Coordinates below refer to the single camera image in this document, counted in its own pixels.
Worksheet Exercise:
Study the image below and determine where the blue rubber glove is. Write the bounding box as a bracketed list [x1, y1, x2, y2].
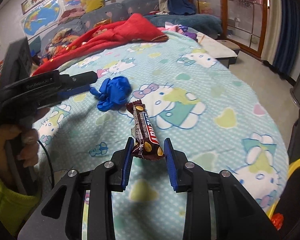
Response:
[89, 76, 132, 112]

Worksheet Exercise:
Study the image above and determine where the brown chocolate bar wrapper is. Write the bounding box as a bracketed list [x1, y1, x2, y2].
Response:
[126, 100, 165, 161]

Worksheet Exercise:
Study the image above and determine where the red plastic bag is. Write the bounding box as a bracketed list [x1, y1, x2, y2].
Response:
[270, 213, 284, 230]

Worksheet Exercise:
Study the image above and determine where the yellow rimmed trash bin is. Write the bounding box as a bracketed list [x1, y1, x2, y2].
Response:
[267, 159, 300, 239]

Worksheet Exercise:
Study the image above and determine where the person's left hand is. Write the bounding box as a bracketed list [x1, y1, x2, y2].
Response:
[0, 107, 50, 195]

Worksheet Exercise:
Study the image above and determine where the green fleece left sleeve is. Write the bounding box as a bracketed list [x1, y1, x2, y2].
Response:
[0, 179, 41, 236]

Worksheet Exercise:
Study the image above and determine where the world map poster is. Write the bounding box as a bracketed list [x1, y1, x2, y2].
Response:
[21, 0, 62, 38]

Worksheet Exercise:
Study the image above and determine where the blue grey sofa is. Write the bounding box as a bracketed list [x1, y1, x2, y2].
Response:
[30, 0, 223, 56]

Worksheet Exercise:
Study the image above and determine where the red blanket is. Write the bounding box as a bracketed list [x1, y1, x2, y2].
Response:
[33, 13, 168, 75]

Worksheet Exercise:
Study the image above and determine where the white coffee table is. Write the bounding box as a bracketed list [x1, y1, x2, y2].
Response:
[197, 32, 238, 68]

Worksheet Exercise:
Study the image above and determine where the small round stool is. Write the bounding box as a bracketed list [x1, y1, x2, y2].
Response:
[217, 40, 241, 55]

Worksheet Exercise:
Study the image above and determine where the blue curtain right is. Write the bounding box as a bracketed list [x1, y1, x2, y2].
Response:
[273, 0, 300, 77]

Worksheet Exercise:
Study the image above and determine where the purple clothes pile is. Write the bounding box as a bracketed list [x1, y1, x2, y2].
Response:
[165, 22, 197, 41]

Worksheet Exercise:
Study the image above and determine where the wooden glass sliding door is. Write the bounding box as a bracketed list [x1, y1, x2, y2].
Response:
[189, 0, 269, 59]

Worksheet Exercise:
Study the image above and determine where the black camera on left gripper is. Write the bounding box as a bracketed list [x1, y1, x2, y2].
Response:
[0, 37, 32, 89]

